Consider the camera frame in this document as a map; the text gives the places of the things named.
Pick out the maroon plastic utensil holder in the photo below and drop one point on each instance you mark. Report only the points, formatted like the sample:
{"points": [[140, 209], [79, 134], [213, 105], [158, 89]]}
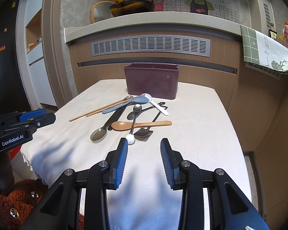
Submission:
{"points": [[160, 80]]}

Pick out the black yellow frying pan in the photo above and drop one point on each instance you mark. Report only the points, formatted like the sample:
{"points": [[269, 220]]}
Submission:
{"points": [[128, 7]]}

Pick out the blue-grey plastic spoon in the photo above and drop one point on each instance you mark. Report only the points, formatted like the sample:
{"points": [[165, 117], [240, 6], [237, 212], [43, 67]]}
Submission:
{"points": [[124, 104]]}

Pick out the black refrigerator with magnets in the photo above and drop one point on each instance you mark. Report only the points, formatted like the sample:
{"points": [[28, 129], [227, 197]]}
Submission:
{"points": [[12, 94]]}

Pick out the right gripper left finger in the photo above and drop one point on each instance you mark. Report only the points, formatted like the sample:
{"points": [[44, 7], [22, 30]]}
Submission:
{"points": [[112, 178]]}

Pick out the grey ventilation grille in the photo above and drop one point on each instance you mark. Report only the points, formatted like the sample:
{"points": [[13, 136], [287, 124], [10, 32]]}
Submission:
{"points": [[152, 43]]}

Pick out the glass lid yellow rim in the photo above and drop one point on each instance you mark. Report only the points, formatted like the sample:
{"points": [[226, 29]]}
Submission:
{"points": [[101, 11]]}

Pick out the wooden spoon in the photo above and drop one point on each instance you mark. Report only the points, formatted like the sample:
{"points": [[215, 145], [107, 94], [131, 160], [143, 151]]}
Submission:
{"points": [[124, 126]]}

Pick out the green checked cloth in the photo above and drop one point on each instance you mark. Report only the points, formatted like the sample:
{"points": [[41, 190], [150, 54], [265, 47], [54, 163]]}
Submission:
{"points": [[261, 50]]}

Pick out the steel spoon with white ball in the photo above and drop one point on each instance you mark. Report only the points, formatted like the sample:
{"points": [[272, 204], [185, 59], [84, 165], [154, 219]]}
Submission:
{"points": [[130, 137]]}

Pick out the brown fluffy sleeve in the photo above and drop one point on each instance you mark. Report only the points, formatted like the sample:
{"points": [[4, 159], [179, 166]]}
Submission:
{"points": [[32, 205]]}

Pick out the wooden chopstick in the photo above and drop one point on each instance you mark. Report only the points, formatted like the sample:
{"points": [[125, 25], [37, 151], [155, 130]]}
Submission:
{"points": [[98, 110], [141, 99]]}

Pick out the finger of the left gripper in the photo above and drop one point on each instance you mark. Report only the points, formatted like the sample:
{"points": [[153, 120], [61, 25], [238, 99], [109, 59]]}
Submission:
{"points": [[32, 114], [42, 120]]}

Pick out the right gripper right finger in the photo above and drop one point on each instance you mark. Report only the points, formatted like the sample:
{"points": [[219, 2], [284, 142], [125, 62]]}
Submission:
{"points": [[171, 160]]}

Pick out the steel spoon with cutout handle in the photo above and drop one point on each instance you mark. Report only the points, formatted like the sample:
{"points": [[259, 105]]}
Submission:
{"points": [[132, 115]]}

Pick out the beige stone countertop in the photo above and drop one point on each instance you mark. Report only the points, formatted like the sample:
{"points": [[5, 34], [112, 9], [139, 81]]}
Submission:
{"points": [[154, 18]]}

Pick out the translucent grey black-handled spoon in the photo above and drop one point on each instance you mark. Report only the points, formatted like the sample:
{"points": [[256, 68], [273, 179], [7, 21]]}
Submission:
{"points": [[100, 133]]}

